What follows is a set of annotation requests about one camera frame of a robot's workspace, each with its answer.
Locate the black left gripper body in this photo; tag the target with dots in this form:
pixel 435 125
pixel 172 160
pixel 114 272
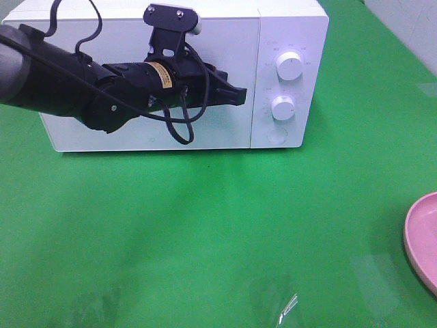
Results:
pixel 190 81

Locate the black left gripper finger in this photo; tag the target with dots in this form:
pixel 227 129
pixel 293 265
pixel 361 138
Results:
pixel 220 91

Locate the pink round plate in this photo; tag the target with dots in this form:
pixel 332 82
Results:
pixel 420 239

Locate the round white door-release button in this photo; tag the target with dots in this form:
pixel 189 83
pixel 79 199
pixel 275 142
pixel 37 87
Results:
pixel 277 136

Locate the white microwave door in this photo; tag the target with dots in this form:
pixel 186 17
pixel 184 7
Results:
pixel 230 44

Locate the white microwave oven body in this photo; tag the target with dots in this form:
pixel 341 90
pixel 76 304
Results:
pixel 299 26

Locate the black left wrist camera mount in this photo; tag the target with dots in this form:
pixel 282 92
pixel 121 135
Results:
pixel 170 26

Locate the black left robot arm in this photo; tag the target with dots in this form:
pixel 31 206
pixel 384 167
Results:
pixel 39 76

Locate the white microwave knob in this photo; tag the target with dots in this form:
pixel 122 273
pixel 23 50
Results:
pixel 289 65
pixel 282 108

